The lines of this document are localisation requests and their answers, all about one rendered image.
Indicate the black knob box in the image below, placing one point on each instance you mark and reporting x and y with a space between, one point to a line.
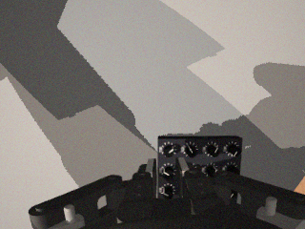
208 160

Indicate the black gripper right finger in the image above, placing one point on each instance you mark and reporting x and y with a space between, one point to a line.
281 207

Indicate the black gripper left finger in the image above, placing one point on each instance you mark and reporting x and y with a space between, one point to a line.
79 207

